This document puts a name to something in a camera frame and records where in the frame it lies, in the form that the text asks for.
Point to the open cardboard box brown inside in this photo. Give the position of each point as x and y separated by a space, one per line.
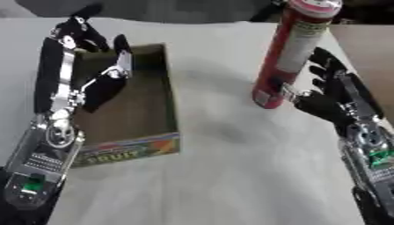
136 105

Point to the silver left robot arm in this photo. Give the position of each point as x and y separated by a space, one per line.
41 164

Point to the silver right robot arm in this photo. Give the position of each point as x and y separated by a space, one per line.
372 164

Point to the tall red bottle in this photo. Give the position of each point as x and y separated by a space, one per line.
292 52

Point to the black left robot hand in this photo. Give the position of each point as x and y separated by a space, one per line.
48 70

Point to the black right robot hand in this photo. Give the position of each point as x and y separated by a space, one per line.
328 102

